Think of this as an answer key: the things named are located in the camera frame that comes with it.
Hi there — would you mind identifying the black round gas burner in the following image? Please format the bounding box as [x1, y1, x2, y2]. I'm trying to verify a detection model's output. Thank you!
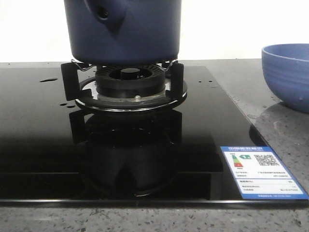
[95, 65, 165, 98]

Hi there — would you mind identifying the black glass gas stove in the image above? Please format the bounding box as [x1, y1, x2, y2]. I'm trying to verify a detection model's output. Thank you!
[0, 67, 309, 208]

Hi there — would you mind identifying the dark blue cooking pot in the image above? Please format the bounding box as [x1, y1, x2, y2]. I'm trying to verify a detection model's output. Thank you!
[64, 0, 182, 66]

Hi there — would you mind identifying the light blue plastic bowl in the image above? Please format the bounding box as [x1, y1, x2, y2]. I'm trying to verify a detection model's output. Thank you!
[262, 43, 309, 113]

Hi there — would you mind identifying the blue energy label sticker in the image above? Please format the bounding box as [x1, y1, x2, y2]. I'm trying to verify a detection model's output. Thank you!
[221, 146, 309, 200]

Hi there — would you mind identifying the black metal pot support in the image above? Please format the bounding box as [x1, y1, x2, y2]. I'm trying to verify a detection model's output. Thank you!
[61, 60, 187, 112]

